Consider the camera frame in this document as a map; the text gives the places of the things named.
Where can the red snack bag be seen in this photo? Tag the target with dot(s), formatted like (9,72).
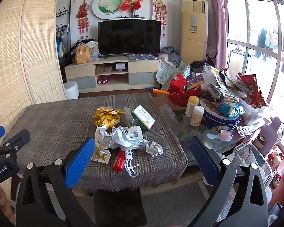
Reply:
(253,87)

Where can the woven folding screen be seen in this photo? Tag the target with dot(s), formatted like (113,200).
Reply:
(26,52)

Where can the red plastic basket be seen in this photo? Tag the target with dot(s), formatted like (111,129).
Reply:
(177,87)

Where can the white plastic holder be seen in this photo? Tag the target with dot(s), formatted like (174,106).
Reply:
(132,170)

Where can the crumpled yellow wrapper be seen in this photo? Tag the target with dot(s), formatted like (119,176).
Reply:
(106,118)

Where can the vase with red flowers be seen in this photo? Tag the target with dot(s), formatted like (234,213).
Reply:
(132,4)

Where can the small white device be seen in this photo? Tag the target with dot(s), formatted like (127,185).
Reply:
(120,66)

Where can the pink curtain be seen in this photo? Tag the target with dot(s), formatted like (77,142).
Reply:
(217,16)

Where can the crumpled white barcode paper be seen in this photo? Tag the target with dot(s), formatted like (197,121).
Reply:
(103,137)

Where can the yellow plush toy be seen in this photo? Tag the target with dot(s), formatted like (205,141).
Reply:
(81,54)

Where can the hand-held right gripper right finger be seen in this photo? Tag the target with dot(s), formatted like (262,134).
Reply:
(203,160)

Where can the black cloth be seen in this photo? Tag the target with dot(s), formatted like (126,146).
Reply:
(198,66)

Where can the cardboard box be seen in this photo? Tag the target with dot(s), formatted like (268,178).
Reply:
(103,70)

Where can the black television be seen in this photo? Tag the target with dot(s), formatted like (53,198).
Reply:
(129,37)

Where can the yellow lid pill bottle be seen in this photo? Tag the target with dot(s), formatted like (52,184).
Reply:
(191,106)

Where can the clear plastic wrapper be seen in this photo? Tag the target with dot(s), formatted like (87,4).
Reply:
(129,115)

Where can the plaid tablecloth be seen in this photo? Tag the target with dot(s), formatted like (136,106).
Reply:
(49,127)

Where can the dark blue book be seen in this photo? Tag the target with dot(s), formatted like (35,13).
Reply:
(194,81)

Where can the gold and white wrapper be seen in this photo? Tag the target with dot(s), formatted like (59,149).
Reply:
(101,155)

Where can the pink hairbrush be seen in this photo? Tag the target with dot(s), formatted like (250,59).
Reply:
(223,136)

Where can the blue cookie tin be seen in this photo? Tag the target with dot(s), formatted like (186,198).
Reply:
(217,123)

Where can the white storage cart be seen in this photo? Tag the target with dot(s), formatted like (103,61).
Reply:
(258,156)

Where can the blue snack bag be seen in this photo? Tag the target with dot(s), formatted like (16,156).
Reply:
(227,107)

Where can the dark blue patterned box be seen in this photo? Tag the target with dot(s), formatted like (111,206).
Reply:
(142,56)

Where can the white lid pill bottle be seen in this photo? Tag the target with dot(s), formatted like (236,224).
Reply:
(196,117)

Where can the blue patterned bag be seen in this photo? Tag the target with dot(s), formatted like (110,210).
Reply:
(60,45)

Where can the round white wall plate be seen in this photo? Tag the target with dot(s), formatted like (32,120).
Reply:
(110,3)

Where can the white stool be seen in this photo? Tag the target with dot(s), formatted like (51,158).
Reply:
(71,89)

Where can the pill blister pack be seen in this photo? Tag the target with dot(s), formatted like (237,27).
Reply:
(245,130)

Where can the beige standing air conditioner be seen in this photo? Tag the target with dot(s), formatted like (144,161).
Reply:
(194,40)

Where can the beige grey TV cabinet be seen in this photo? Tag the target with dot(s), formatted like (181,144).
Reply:
(142,67)

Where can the black coat rack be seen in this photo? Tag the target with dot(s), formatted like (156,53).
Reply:
(70,28)

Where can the person's left forearm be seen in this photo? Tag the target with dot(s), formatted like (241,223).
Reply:
(4,205)

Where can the window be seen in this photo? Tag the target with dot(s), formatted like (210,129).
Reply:
(258,16)

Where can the grey clothes pile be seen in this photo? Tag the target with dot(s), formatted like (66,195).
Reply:
(170,55)

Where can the crumpled paper ball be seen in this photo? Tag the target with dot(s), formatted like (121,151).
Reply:
(155,149)

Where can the green floral cloth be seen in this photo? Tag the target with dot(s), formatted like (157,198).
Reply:
(165,75)

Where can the red hanging ornament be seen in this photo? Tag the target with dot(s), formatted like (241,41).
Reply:
(159,10)
(82,11)

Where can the pile of silver foil packets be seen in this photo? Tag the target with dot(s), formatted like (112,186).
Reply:
(217,82)

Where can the pile of clothes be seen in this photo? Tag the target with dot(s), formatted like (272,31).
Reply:
(92,46)

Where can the green medicine box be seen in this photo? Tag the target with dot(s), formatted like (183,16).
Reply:
(142,117)

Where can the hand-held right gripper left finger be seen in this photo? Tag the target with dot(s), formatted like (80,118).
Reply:
(80,163)

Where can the red small bottle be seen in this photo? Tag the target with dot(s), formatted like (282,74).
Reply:
(119,162)

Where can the small dark jar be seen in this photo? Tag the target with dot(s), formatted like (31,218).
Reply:
(259,143)

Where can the purple bottle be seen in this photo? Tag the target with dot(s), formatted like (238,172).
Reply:
(271,132)

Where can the red slippers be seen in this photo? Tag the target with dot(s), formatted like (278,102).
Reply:
(103,80)

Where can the white medicine box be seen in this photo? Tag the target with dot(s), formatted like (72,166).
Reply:
(127,137)

